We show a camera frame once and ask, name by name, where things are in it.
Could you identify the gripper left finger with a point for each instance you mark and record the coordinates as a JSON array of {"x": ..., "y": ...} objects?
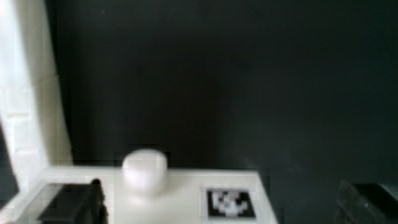
[{"x": 77, "y": 205}]

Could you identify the white U-shaped frame border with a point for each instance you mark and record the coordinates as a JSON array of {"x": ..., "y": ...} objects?
[{"x": 31, "y": 102}]

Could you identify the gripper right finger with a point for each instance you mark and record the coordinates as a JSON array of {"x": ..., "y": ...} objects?
[{"x": 367, "y": 203}]

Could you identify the white drawer tagged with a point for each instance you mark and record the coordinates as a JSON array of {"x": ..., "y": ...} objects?
[{"x": 198, "y": 197}]

